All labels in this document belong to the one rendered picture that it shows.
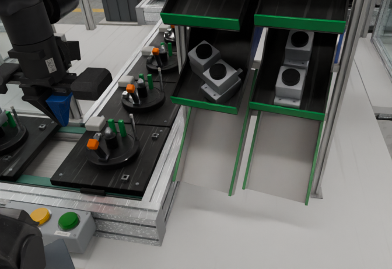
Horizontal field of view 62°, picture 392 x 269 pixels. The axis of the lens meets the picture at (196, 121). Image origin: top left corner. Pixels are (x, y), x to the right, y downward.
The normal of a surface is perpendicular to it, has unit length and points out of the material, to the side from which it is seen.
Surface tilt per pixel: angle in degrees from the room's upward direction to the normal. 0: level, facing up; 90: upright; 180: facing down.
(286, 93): 115
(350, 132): 0
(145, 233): 90
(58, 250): 0
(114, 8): 90
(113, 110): 0
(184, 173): 45
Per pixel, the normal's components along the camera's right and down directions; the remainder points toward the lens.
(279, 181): -0.29, -0.15
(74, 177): -0.05, -0.80
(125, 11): -0.20, 0.60
